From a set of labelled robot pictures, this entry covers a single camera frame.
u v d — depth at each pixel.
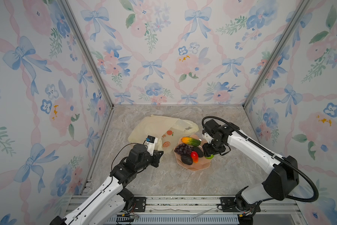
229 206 0.73
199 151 0.88
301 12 0.70
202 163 0.86
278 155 0.45
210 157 0.80
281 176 0.42
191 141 0.91
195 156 0.86
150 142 0.66
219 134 0.57
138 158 0.57
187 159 0.84
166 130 0.80
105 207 0.57
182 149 0.84
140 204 0.74
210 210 0.73
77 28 0.76
